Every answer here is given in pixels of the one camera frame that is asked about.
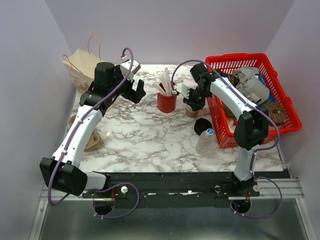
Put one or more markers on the dark chip canister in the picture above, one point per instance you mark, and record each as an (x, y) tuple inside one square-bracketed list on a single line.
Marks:
[(232, 78)]

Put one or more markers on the clear plastic water bottle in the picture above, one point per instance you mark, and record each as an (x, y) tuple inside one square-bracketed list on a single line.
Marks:
[(205, 142)]

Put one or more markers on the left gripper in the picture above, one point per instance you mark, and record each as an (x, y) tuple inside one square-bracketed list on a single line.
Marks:
[(137, 96)]

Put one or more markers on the red straw cup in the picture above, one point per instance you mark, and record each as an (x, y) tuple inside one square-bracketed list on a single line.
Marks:
[(166, 104)]

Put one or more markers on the stack of black lids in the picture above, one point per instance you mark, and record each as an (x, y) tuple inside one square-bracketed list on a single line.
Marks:
[(201, 125)]

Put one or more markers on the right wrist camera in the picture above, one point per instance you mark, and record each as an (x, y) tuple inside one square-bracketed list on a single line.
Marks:
[(182, 89)]

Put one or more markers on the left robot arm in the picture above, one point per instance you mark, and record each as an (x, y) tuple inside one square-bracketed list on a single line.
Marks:
[(62, 170)]

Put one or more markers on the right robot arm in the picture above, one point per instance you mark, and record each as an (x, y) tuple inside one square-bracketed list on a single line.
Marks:
[(252, 120)]

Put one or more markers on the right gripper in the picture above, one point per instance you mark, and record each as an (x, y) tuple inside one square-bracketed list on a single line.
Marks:
[(195, 106)]

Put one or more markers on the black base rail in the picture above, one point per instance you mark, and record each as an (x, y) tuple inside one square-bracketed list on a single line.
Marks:
[(173, 189)]

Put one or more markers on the cardboard cup carrier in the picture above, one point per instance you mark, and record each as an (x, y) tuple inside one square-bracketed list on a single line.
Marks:
[(94, 142)]

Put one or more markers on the paper takeout bag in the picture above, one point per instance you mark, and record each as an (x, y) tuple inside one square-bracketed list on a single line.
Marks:
[(81, 65)]

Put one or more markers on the red plastic basket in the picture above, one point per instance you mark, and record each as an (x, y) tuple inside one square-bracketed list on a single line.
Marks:
[(268, 76)]

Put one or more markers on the grey crumpled bag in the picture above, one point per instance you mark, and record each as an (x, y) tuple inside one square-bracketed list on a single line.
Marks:
[(250, 86)]

